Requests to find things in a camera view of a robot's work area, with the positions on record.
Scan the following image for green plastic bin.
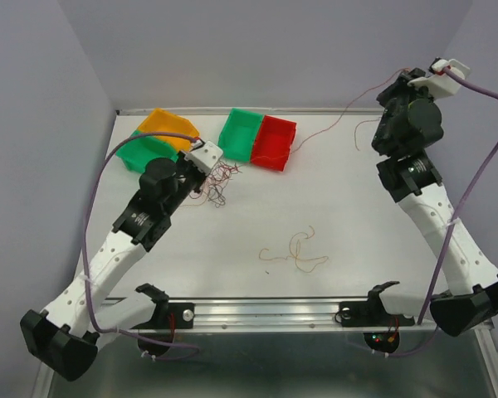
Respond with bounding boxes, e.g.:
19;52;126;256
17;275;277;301
116;136;177;173
217;108;264;163

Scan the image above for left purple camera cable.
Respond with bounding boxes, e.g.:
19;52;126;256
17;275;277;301
82;133;203;362

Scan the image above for orange plastic bin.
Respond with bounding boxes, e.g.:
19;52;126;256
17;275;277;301
137;109;199;153

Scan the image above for purple camera cable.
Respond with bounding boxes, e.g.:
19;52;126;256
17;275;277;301
82;133;203;362
373;68;498;360

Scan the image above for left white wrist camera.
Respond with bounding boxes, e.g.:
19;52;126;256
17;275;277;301
184;139;223;175

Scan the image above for right green plastic bin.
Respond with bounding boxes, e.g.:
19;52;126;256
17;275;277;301
217;108;264;163

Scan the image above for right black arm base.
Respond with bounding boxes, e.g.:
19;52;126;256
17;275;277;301
334;300;415;354

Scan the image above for left green plastic bin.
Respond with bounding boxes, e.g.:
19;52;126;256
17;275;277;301
116;136;177;173

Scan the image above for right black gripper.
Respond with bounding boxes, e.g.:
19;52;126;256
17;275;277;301
372;67;439;152

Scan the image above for orange thin wire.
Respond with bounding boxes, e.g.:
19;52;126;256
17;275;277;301
232;68;408;169

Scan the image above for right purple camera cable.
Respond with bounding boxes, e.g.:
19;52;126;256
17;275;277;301
373;68;498;360

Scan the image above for red plastic bin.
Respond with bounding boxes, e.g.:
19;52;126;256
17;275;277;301
250;115;296;172

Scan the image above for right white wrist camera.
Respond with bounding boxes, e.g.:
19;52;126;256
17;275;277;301
408;58;471;100

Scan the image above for aluminium front rail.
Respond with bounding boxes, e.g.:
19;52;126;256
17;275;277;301
49;294;495;332

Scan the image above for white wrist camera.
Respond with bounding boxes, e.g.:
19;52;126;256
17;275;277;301
184;139;223;175
408;58;471;100

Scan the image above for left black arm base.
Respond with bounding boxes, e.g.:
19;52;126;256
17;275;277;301
134;301;194;344

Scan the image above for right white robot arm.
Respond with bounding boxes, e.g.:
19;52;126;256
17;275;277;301
365;59;498;337

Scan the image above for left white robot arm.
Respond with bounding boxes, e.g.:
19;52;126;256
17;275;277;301
20;148;222;381

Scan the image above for aluminium table edge frame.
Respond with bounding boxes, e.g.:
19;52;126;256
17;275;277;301
114;106;384;119

